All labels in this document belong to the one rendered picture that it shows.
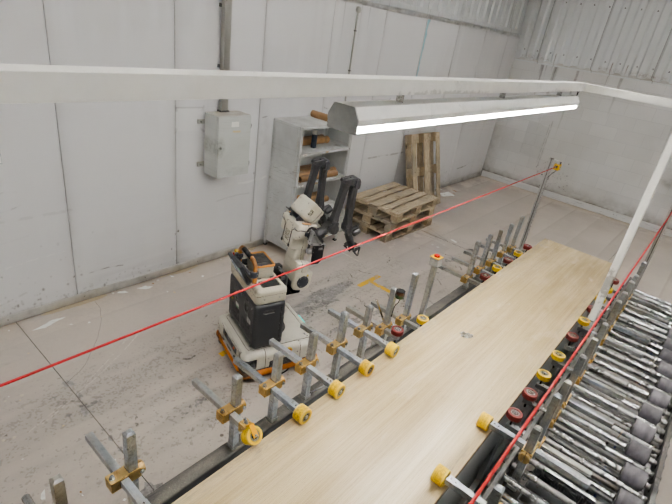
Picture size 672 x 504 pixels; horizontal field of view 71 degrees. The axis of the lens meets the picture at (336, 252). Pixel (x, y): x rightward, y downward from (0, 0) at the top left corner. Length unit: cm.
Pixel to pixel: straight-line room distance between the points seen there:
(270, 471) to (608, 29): 940
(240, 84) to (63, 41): 312
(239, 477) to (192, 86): 157
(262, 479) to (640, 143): 908
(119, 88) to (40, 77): 13
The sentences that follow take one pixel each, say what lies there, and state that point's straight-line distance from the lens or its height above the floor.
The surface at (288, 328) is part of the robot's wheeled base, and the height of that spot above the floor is 28.
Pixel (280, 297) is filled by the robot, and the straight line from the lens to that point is 349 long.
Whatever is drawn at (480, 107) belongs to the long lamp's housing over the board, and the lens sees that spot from 219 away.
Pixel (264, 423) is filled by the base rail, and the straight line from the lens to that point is 261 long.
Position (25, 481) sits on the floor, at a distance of 349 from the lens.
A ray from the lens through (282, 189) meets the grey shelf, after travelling 545.
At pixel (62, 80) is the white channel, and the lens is 95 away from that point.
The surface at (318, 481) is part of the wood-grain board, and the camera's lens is 216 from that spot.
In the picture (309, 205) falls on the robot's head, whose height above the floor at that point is 137.
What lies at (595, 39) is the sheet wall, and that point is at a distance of 1035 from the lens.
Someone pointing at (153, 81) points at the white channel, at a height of 245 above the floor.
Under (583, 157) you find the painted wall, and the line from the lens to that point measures 1034.
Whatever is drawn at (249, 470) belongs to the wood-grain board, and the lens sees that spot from 217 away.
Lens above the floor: 260
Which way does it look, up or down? 26 degrees down
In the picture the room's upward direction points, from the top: 9 degrees clockwise
